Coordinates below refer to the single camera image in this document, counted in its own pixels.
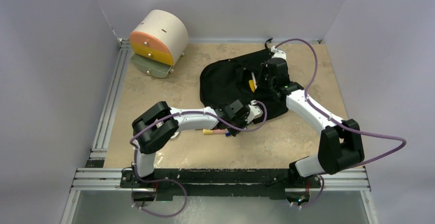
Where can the black student backpack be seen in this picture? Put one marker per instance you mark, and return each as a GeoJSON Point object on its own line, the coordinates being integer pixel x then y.
{"type": "Point", "coordinates": [227, 80]}

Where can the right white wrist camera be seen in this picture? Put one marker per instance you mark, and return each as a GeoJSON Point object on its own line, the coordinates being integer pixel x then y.
{"type": "Point", "coordinates": [277, 53]}

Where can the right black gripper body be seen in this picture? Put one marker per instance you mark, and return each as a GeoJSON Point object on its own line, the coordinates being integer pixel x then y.
{"type": "Point", "coordinates": [268, 82]}

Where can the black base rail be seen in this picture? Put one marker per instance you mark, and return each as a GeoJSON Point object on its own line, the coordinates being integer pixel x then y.
{"type": "Point", "coordinates": [275, 184]}

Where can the white oval label card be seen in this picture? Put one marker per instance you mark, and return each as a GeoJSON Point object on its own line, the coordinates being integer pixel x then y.
{"type": "Point", "coordinates": [175, 135]}

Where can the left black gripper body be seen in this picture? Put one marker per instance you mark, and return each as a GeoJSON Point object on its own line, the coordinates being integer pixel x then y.
{"type": "Point", "coordinates": [239, 123]}

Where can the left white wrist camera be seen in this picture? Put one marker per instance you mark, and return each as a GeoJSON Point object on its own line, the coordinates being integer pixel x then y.
{"type": "Point", "coordinates": [255, 111]}

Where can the cream round drawer cabinet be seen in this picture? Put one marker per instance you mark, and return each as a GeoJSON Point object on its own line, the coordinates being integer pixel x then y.
{"type": "Point", "coordinates": [158, 42]}

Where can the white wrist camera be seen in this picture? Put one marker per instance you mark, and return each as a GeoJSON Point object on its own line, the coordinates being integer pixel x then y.
{"type": "Point", "coordinates": [277, 53]}
{"type": "Point", "coordinates": [255, 111]}

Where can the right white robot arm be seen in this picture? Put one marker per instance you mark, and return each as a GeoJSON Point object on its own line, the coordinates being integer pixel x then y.
{"type": "Point", "coordinates": [340, 145]}

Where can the yellow pink highlighter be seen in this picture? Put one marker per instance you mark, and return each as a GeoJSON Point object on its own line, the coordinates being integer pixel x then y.
{"type": "Point", "coordinates": [217, 131]}

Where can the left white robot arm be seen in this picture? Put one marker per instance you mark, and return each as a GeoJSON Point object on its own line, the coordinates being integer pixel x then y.
{"type": "Point", "coordinates": [155, 127]}

